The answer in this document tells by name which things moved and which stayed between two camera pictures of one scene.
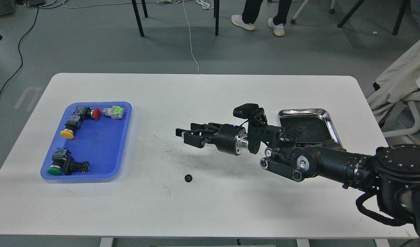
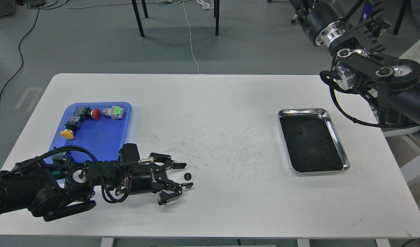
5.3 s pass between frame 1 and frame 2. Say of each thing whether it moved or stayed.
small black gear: stayed
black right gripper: moved
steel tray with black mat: stayed
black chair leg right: stayed
